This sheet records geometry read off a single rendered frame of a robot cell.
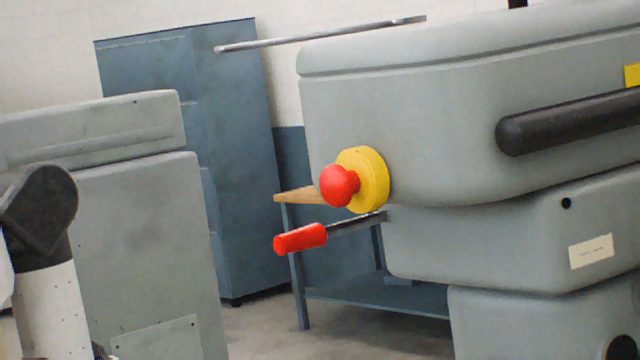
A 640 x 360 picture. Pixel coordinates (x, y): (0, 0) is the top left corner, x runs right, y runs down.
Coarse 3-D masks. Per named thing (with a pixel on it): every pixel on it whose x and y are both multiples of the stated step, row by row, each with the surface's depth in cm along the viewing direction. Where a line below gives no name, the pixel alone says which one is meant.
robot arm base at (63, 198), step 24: (24, 168) 160; (48, 168) 161; (24, 192) 159; (48, 192) 161; (72, 192) 164; (0, 216) 156; (24, 216) 158; (48, 216) 161; (72, 216) 164; (24, 240) 159; (48, 240) 161
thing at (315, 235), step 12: (372, 216) 124; (384, 216) 125; (300, 228) 119; (312, 228) 119; (324, 228) 120; (336, 228) 121; (348, 228) 122; (360, 228) 123; (276, 240) 117; (288, 240) 117; (300, 240) 118; (312, 240) 118; (324, 240) 119; (276, 252) 117; (288, 252) 117
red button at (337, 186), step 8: (328, 168) 108; (336, 168) 108; (320, 176) 109; (328, 176) 108; (336, 176) 107; (344, 176) 107; (352, 176) 109; (320, 184) 109; (328, 184) 108; (336, 184) 107; (344, 184) 107; (352, 184) 109; (328, 192) 108; (336, 192) 107; (344, 192) 107; (352, 192) 108; (328, 200) 109; (336, 200) 108; (344, 200) 108
